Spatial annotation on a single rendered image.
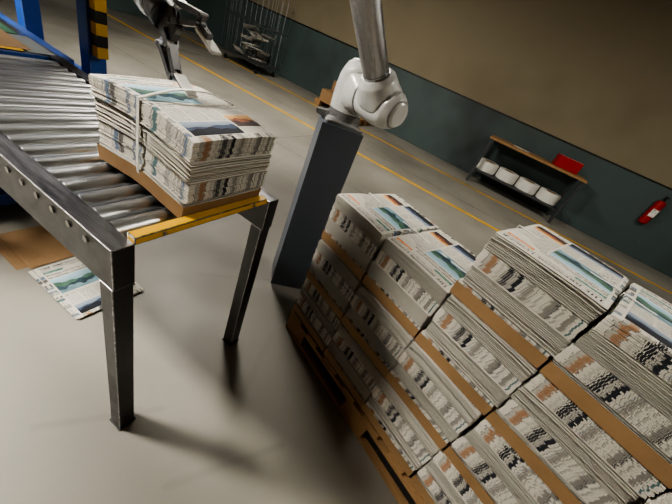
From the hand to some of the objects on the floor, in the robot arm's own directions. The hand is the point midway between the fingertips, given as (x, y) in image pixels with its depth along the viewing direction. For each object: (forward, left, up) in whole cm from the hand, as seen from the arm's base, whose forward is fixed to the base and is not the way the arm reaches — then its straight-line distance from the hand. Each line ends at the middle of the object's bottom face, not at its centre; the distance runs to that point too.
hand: (202, 72), depth 78 cm
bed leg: (-8, +23, -112) cm, 115 cm away
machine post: (-140, -122, -112) cm, 217 cm away
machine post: (-104, -74, -112) cm, 170 cm away
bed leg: (+32, -7, -112) cm, 117 cm away
